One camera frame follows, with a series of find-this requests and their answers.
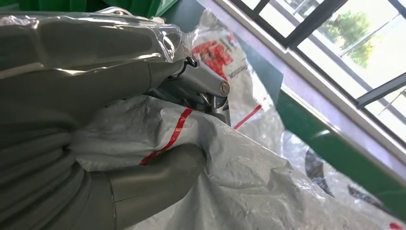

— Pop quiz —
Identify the ribbed grey left arm sleeve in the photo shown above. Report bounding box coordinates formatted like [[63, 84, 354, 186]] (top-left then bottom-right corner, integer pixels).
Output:
[[0, 131, 92, 230]]

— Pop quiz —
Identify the clear plastic bag red print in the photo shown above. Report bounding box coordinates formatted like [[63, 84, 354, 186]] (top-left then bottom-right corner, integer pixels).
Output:
[[186, 9, 406, 230]]

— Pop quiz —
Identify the large green plastic crate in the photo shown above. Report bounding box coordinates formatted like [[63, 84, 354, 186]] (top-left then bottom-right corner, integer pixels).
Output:
[[19, 0, 179, 19]]

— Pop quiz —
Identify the grey package with red stripe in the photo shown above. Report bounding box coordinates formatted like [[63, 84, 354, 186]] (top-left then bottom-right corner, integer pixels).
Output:
[[68, 94, 406, 230]]

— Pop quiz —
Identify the black window frame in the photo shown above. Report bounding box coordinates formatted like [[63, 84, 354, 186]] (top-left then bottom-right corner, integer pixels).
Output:
[[228, 0, 406, 148]]

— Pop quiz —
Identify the green conveyor side rail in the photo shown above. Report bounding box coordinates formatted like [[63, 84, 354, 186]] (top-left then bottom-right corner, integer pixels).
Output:
[[275, 90, 406, 221]]

